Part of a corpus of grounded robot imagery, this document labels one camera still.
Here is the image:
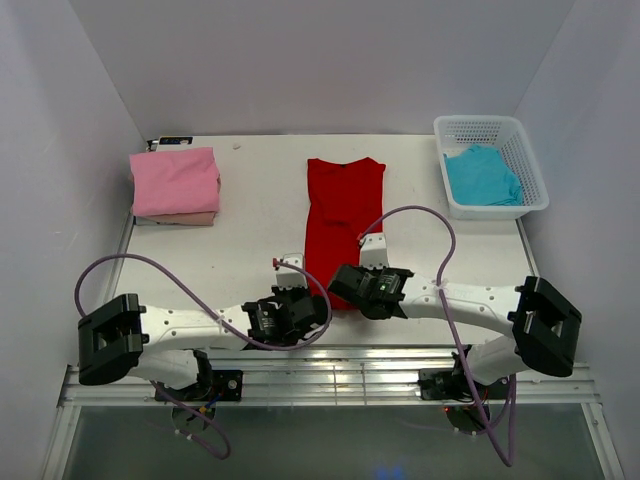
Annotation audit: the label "red t shirt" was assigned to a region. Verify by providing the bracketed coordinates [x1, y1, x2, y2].
[304, 157, 386, 288]

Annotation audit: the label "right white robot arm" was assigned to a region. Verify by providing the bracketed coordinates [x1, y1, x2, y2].
[328, 265, 582, 397]

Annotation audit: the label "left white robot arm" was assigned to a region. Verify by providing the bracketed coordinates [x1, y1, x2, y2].
[78, 287, 328, 400]

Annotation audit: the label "blue t shirt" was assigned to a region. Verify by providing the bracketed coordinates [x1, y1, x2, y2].
[444, 145, 524, 207]

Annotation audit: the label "pink folded t shirt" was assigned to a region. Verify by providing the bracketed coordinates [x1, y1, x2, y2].
[129, 147, 220, 217]

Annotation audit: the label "white plastic basket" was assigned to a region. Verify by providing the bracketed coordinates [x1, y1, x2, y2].
[434, 115, 549, 220]

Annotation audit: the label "black label device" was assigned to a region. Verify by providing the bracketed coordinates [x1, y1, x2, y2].
[147, 136, 193, 151]

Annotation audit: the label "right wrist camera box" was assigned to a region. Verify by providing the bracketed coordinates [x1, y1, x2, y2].
[359, 232, 389, 270]

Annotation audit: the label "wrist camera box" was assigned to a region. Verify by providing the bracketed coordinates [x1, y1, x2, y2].
[359, 232, 389, 270]
[273, 253, 308, 290]

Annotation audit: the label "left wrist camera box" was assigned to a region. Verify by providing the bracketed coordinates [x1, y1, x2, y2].
[273, 253, 308, 290]

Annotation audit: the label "aluminium frame rails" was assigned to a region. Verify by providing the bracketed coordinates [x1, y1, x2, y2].
[44, 316, 624, 479]

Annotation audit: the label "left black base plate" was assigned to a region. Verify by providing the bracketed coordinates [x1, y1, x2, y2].
[158, 370, 244, 403]

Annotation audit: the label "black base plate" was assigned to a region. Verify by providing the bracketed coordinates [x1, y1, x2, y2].
[158, 370, 244, 403]
[417, 368, 509, 402]

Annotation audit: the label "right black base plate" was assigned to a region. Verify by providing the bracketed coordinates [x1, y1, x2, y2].
[417, 368, 509, 402]

